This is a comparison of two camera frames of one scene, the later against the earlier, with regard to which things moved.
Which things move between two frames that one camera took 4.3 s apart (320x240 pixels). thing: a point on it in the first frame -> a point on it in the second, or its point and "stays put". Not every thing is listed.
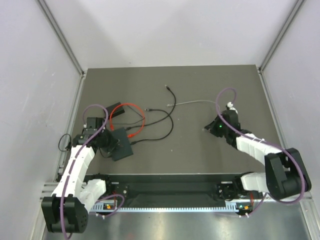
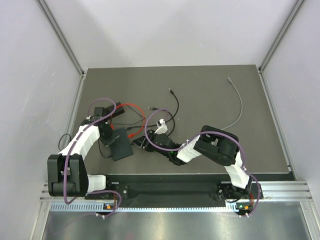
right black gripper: [212, 127] -> [139, 141]
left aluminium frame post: [46, 9] stays put
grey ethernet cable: [171, 105] -> [229, 79]
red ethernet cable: [131, 135] stays put
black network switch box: [124, 149] stays put
